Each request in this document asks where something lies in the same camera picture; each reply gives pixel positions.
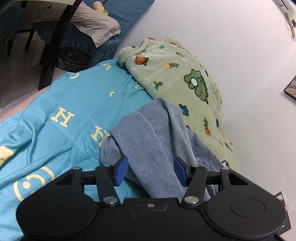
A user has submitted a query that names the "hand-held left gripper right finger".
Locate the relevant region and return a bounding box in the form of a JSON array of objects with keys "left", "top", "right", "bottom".
[{"left": 174, "top": 157, "right": 249, "bottom": 206}]

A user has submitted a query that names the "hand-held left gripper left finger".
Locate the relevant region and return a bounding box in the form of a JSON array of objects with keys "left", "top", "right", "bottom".
[{"left": 54, "top": 155, "right": 129, "bottom": 207}]

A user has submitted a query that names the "turquoise printed bed sheet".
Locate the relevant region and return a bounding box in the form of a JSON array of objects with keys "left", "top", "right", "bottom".
[{"left": 0, "top": 59, "right": 153, "bottom": 241}]

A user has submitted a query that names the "green printed fleece blanket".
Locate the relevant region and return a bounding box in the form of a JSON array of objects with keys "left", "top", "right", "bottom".
[{"left": 118, "top": 37, "right": 240, "bottom": 173}]

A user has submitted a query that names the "trash bin with black bag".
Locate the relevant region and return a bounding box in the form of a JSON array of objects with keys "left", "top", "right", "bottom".
[{"left": 57, "top": 46, "right": 91, "bottom": 72}]

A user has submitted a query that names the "framed picture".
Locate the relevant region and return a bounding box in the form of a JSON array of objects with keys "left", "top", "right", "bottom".
[{"left": 284, "top": 75, "right": 296, "bottom": 101}]

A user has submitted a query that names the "black table leg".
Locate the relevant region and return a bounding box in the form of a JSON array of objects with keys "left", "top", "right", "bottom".
[{"left": 38, "top": 0, "right": 84, "bottom": 91}]

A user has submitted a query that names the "beige cloth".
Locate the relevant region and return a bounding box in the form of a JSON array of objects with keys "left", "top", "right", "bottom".
[{"left": 31, "top": 0, "right": 121, "bottom": 48}]

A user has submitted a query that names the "yellow plush toy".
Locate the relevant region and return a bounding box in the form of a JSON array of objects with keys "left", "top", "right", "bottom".
[{"left": 92, "top": 1, "right": 109, "bottom": 16}]

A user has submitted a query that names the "dark chair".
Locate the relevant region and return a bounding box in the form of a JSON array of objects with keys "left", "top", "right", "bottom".
[{"left": 0, "top": 0, "right": 35, "bottom": 57}]

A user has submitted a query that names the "white air conditioner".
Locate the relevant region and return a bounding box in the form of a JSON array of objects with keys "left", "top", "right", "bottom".
[{"left": 275, "top": 0, "right": 296, "bottom": 17}]

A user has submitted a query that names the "white wall socket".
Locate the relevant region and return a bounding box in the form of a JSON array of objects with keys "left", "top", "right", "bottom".
[{"left": 285, "top": 13, "right": 296, "bottom": 42}]

